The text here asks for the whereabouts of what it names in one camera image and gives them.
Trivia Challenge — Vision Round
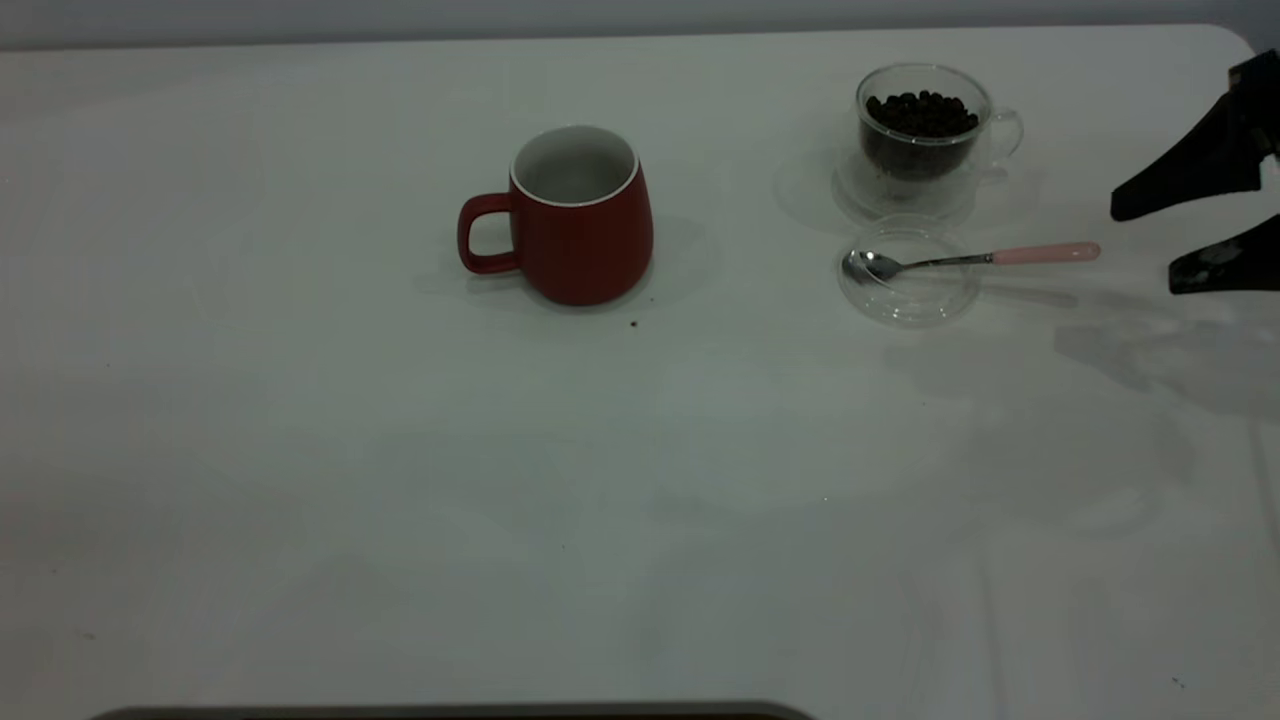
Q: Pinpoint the clear double-walled glass cup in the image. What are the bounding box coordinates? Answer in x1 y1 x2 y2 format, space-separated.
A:
835 62 1025 223

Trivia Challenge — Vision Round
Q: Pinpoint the red ceramic mug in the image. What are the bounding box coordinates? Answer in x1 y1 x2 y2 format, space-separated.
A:
457 124 656 308

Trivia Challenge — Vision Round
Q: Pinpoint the pile of coffee beans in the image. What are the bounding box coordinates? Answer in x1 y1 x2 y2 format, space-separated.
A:
862 90 981 183

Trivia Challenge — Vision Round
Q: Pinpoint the clear round glass lid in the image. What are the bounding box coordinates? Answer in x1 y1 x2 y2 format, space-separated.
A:
838 215 983 328

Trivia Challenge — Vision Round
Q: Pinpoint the metal spoon with pink handle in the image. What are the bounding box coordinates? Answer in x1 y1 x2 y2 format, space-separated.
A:
842 242 1102 285

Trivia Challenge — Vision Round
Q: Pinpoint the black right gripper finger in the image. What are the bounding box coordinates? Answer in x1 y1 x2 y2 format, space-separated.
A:
1110 48 1280 223
1168 213 1280 296

